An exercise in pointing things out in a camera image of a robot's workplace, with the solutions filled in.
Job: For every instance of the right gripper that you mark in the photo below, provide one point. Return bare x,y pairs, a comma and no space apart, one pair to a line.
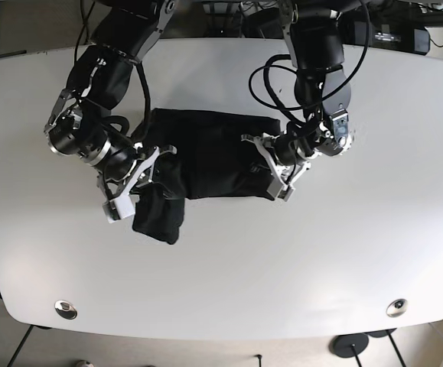
115,165

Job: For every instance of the black printed T-shirt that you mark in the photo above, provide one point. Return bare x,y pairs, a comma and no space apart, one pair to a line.
211,161

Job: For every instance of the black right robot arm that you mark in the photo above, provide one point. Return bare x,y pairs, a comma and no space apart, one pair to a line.
81,122

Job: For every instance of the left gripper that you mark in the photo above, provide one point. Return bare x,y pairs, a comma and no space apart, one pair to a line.
284,158

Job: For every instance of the black floor stand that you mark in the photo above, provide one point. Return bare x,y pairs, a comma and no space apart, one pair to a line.
389,335
350,346

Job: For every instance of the table cable grommet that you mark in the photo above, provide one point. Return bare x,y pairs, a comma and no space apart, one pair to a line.
65,309
397,308

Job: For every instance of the white orange shoe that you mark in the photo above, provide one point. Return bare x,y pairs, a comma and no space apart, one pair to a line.
84,363

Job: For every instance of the right black floor stand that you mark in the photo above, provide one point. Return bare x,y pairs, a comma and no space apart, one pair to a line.
389,335

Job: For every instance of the left black floor stand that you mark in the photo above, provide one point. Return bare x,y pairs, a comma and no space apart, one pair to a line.
350,346

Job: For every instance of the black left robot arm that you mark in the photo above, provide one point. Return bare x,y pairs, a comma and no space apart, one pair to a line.
319,124

